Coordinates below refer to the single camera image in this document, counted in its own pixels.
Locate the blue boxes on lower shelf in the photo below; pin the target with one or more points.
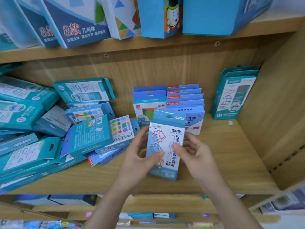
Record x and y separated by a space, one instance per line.
150 215

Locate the translucent teal box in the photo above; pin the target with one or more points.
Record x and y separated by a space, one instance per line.
12 23

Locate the person's right hand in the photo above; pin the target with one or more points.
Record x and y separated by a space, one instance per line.
200 164

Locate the person's left forearm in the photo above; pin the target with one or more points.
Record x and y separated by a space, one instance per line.
109 209

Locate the stack of pale blue packets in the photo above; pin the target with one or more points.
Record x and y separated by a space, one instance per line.
286 200

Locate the person's left thumb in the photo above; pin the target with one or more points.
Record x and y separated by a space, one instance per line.
155 157

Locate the blue box cartoon figure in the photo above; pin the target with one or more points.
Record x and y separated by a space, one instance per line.
154 19

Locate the pile of teal boxes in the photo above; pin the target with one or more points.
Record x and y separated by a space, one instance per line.
35 131

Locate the blue box red label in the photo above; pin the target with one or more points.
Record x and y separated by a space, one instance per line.
188 86
193 102
195 119
190 91
193 96

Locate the pink tag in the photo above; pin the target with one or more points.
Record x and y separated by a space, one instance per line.
88 214

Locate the person's right forearm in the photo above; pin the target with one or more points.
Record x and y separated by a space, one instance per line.
228 207

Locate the white box coloured triangles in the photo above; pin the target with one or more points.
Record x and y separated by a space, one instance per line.
121 19

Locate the blue white box red print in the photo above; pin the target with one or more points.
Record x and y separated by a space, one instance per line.
76 23
40 26

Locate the dark blue flat box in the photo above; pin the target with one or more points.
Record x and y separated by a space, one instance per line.
62 199

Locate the light blue cube-frame box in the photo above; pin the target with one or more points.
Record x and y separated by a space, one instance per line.
166 131

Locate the blue box green shape picture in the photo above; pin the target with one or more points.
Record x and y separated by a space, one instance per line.
143 109
149 94
150 87

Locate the person's left hand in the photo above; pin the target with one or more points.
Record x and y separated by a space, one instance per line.
133 164

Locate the person's right thumb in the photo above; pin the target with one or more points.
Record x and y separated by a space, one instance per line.
179 151

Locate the standing teal box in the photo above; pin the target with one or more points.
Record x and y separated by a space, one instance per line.
238 68
231 97

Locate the large plain blue box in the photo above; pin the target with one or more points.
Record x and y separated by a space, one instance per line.
212 14

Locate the row of colourful packets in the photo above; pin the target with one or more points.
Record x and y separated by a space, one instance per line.
35 224

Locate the wooden shelf unit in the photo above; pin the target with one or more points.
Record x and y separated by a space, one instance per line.
214 152

